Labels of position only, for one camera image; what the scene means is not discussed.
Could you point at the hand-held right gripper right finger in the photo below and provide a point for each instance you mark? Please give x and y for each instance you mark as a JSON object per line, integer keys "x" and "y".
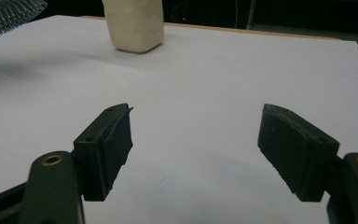
{"x": 295, "y": 152}

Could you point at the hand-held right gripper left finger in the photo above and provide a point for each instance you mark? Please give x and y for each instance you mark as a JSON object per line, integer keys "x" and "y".
{"x": 104, "y": 155}

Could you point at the cream plastic container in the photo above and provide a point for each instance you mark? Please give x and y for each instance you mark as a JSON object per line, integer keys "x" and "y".
{"x": 135, "y": 23}

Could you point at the light blue scrubbing brush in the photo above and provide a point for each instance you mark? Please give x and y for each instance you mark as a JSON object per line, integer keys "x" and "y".
{"x": 6, "y": 15}

